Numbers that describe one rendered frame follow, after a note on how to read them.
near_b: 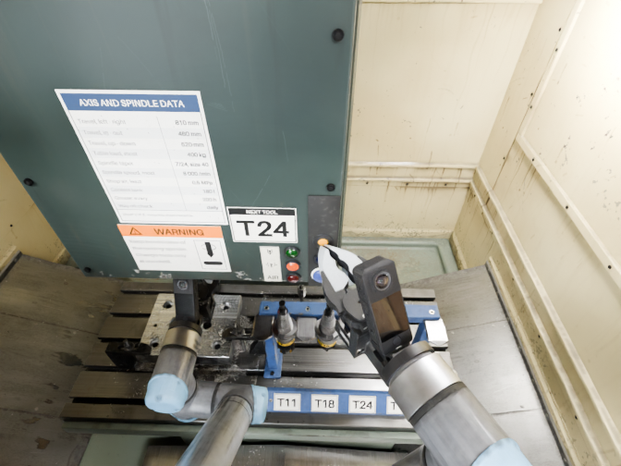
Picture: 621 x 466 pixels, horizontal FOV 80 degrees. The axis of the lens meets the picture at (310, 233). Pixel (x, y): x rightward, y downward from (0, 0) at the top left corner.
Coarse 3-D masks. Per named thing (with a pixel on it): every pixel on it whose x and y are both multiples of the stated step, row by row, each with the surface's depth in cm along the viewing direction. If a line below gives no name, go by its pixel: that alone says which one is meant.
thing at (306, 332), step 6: (300, 318) 96; (306, 318) 96; (312, 318) 96; (300, 324) 94; (306, 324) 94; (312, 324) 94; (300, 330) 93; (306, 330) 93; (312, 330) 93; (300, 336) 92; (306, 336) 92; (312, 336) 92
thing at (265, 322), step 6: (258, 318) 96; (264, 318) 96; (270, 318) 96; (258, 324) 94; (264, 324) 94; (270, 324) 94; (252, 330) 93; (258, 330) 93; (264, 330) 93; (270, 330) 93; (252, 336) 92; (258, 336) 92; (264, 336) 92; (270, 336) 92
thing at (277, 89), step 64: (0, 0) 34; (64, 0) 34; (128, 0) 34; (192, 0) 34; (256, 0) 34; (320, 0) 34; (0, 64) 39; (64, 64) 38; (128, 64) 38; (192, 64) 38; (256, 64) 38; (320, 64) 38; (0, 128) 44; (64, 128) 44; (256, 128) 43; (320, 128) 43; (64, 192) 51; (256, 192) 50; (320, 192) 50; (128, 256) 60; (256, 256) 59
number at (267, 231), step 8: (256, 224) 54; (264, 224) 54; (272, 224) 54; (280, 224) 54; (288, 224) 54; (256, 232) 55; (264, 232) 55; (272, 232) 55; (280, 232) 55; (288, 232) 55
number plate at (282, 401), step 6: (276, 396) 108; (282, 396) 108; (288, 396) 107; (294, 396) 107; (276, 402) 108; (282, 402) 108; (288, 402) 108; (294, 402) 108; (276, 408) 108; (282, 408) 108; (288, 408) 108; (294, 408) 108
